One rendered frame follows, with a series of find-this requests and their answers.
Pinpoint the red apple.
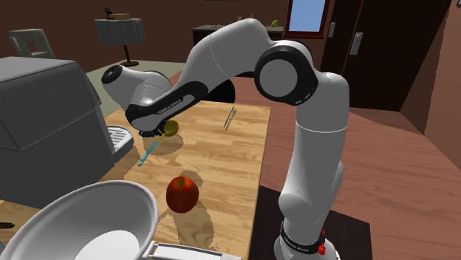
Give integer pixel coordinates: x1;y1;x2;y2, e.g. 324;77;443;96
165;175;200;214

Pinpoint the thin grey pen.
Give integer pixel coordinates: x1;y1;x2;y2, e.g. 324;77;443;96
222;105;236;129

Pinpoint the large white bowl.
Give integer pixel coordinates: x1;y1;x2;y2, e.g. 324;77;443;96
0;179;160;260

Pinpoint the grey coffee machine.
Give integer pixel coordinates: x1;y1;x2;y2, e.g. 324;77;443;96
0;56;135;210

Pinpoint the round table with grey cloth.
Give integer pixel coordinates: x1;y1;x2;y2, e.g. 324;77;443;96
94;7;146;68

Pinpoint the dark sideboard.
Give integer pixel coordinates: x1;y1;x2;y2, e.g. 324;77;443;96
191;18;286;47

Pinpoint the white appliance base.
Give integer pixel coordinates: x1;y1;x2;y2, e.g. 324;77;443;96
143;241;243;260

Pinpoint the white chair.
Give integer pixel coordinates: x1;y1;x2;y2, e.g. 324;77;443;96
8;28;55;60

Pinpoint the dark robot stand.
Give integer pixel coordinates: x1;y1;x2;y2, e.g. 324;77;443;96
247;185;374;260

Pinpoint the dark double door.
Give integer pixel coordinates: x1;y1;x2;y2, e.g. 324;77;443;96
319;0;453;112

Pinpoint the olive ladle with blue handle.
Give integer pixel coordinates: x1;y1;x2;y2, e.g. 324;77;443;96
137;120;180;167

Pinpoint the window with red frame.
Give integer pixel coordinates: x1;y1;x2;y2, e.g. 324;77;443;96
285;0;331;40

